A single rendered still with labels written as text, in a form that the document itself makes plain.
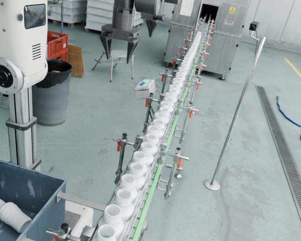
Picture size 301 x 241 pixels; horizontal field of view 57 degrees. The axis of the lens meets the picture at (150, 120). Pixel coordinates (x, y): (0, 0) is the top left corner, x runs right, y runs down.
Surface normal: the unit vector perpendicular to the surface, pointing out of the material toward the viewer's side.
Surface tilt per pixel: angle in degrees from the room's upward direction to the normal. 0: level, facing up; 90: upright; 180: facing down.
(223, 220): 0
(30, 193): 90
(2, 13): 90
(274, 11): 90
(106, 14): 90
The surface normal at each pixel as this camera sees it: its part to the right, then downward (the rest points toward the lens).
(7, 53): -0.26, 0.58
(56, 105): 0.56, 0.52
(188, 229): 0.16, -0.87
